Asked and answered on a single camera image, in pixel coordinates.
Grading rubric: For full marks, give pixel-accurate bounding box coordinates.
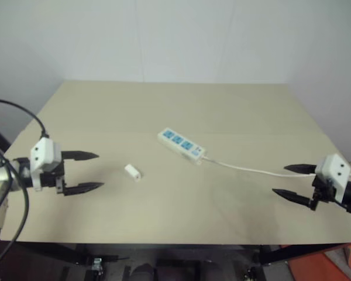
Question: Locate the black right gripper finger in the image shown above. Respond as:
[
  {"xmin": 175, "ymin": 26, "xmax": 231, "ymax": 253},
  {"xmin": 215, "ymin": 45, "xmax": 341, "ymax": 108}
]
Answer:
[
  {"xmin": 283, "ymin": 164, "xmax": 318, "ymax": 176},
  {"xmin": 271, "ymin": 188, "xmax": 312, "ymax": 207}
]

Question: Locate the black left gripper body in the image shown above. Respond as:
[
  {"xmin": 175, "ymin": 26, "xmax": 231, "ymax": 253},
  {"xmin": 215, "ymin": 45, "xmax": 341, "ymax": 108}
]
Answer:
[{"xmin": 39, "ymin": 162, "xmax": 68, "ymax": 196}]

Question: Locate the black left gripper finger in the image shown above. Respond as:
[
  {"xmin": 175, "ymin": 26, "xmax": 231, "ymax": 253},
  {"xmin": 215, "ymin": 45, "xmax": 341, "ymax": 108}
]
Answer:
[
  {"xmin": 61, "ymin": 150, "xmax": 100, "ymax": 163},
  {"xmin": 64, "ymin": 182, "xmax": 105, "ymax": 197}
]

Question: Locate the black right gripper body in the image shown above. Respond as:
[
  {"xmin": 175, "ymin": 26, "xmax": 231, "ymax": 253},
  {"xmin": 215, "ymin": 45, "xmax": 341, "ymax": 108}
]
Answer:
[{"xmin": 308, "ymin": 174, "xmax": 336, "ymax": 211}]

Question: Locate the small white plug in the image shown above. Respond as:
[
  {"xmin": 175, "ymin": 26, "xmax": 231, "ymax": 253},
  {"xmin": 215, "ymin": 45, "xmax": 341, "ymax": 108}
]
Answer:
[{"xmin": 124, "ymin": 164, "xmax": 144, "ymax": 184}]

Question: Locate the white power strip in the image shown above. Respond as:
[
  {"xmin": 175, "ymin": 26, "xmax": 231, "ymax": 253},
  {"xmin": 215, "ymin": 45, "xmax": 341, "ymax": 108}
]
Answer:
[{"xmin": 157, "ymin": 127, "xmax": 207, "ymax": 165}]

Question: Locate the metal caster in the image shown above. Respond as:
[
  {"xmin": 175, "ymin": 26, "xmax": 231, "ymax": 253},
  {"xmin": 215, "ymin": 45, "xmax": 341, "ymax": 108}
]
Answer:
[{"xmin": 91, "ymin": 257, "xmax": 104, "ymax": 275}]

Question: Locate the dark rounded shape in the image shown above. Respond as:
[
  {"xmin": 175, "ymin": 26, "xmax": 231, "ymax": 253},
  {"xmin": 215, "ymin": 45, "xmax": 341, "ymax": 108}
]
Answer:
[{"xmin": 130, "ymin": 262, "xmax": 156, "ymax": 281}]

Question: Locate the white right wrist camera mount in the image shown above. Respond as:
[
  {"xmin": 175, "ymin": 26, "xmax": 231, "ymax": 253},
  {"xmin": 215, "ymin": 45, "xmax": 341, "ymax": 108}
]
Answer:
[{"xmin": 315, "ymin": 153, "xmax": 351, "ymax": 204}]

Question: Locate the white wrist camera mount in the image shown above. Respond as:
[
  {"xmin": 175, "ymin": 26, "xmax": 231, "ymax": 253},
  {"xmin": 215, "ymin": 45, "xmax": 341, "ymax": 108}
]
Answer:
[
  {"xmin": 29, "ymin": 138, "xmax": 63, "ymax": 191},
  {"xmin": 315, "ymin": 153, "xmax": 351, "ymax": 204}
]

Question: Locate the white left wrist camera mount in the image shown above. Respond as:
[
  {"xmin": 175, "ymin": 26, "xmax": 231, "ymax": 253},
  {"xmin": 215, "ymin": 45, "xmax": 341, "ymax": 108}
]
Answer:
[{"xmin": 29, "ymin": 138, "xmax": 63, "ymax": 191}]

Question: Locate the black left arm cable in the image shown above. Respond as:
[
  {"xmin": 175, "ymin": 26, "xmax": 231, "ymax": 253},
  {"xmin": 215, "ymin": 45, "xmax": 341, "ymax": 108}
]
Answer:
[{"xmin": 0, "ymin": 98, "xmax": 50, "ymax": 275}]

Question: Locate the white power cord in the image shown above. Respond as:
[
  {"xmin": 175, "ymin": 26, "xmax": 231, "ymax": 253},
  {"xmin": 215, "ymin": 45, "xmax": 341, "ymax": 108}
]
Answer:
[{"xmin": 202, "ymin": 156, "xmax": 351, "ymax": 180}]

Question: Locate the black table frame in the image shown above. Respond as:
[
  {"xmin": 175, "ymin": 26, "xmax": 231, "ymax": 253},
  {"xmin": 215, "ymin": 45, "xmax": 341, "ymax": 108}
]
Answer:
[{"xmin": 16, "ymin": 241, "xmax": 351, "ymax": 281}]

